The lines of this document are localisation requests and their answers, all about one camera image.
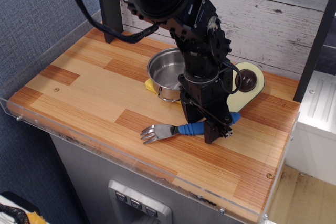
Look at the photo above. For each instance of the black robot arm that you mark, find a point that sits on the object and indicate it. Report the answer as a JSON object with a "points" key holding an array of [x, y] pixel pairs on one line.
{"points": [[207, 80]]}

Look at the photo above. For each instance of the clear acrylic table guard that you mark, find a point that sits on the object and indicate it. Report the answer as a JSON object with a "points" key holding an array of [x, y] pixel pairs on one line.
{"points": [[94, 95]]}

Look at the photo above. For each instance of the yellow object at corner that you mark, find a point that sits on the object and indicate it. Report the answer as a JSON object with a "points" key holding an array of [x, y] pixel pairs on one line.
{"points": [[35, 218]]}

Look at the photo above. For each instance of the yellow folded cloth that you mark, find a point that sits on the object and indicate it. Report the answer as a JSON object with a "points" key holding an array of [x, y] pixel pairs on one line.
{"points": [[149, 86]]}

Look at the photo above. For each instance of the grey toy fridge cabinet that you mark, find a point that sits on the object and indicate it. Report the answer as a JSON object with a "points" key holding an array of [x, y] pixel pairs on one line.
{"points": [[90, 174]]}

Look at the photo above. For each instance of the silver dispenser button panel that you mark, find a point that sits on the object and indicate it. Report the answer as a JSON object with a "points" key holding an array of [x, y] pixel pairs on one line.
{"points": [[135, 207]]}

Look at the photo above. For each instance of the small stainless steel pot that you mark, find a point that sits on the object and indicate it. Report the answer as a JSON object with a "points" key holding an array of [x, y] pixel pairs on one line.
{"points": [[163, 70]]}

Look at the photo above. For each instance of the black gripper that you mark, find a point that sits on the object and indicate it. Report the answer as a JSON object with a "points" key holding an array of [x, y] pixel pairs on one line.
{"points": [[208, 101]]}

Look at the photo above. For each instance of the blue handled metal fork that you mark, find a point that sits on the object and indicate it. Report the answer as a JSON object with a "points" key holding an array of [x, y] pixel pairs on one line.
{"points": [[162, 131]]}

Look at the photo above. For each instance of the white side counter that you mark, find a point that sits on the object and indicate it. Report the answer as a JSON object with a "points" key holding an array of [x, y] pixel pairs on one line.
{"points": [[312, 147]]}

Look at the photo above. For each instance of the toy avocado half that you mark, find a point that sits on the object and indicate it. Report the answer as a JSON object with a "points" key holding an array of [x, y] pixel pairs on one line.
{"points": [[253, 82]]}

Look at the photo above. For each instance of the black right vertical post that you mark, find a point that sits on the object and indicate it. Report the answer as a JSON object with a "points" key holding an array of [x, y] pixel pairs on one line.
{"points": [[316, 48]]}

